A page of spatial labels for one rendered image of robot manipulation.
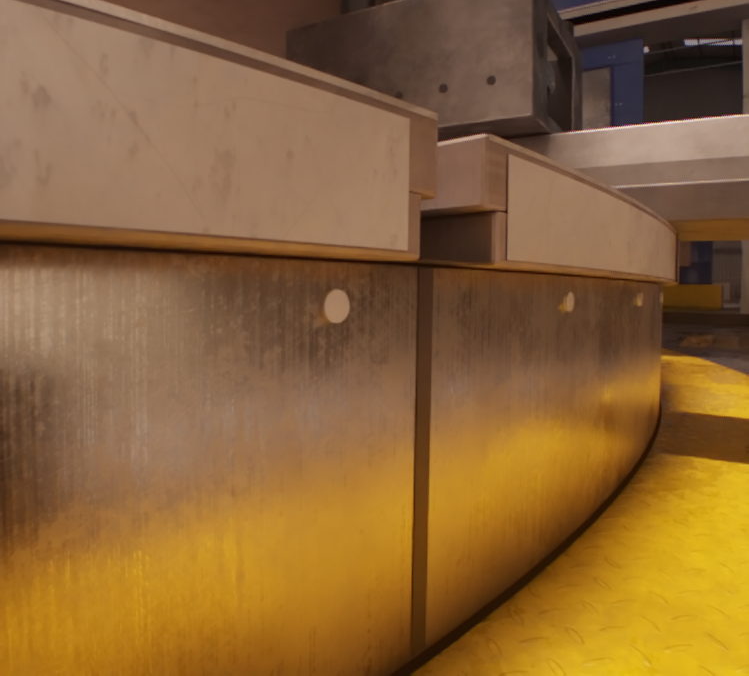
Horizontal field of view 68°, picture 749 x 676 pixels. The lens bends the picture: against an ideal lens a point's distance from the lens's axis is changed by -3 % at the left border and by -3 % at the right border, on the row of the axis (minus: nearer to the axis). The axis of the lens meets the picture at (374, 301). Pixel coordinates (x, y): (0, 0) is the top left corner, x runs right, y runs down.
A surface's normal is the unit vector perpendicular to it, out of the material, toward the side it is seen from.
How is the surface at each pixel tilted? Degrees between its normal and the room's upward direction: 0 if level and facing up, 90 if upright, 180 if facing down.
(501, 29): 90
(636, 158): 72
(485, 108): 90
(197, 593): 90
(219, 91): 90
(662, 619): 0
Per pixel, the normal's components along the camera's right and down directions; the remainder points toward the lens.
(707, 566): 0.01, -1.00
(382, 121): 0.71, 0.03
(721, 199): -0.51, 0.01
